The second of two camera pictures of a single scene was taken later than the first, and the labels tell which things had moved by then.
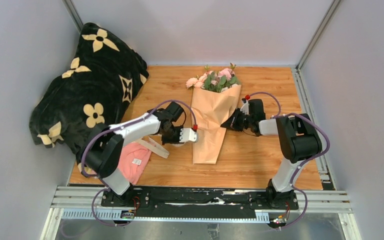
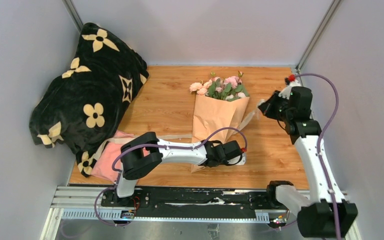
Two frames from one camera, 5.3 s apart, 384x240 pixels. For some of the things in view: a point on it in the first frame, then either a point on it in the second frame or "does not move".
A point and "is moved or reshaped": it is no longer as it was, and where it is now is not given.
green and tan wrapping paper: (211, 109) does not move
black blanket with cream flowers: (93, 88) does not move
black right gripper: (231, 123) -> (267, 110)
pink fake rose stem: (195, 82) -> (201, 89)
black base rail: (200, 198) does not move
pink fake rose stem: (225, 78) -> (231, 89)
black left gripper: (166, 141) -> (223, 162)
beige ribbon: (151, 144) is moved or reshaped
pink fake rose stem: (209, 80) is moved or reshaped
